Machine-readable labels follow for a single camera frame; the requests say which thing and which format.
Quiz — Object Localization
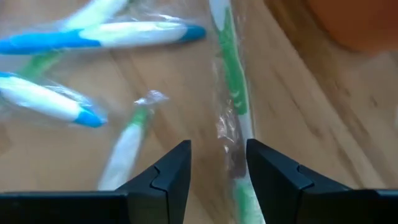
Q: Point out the green toothbrush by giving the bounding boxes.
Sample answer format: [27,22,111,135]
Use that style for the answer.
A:
[207,0,267,224]
[18,0,130,78]
[96,89,170,191]

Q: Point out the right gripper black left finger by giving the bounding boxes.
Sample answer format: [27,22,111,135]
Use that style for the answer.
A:
[0,140,192,224]

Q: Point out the orange plastic bin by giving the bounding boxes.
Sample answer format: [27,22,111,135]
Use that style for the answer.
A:
[303,0,398,53]

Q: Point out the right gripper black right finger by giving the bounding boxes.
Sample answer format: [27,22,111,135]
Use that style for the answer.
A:
[246,139,398,224]

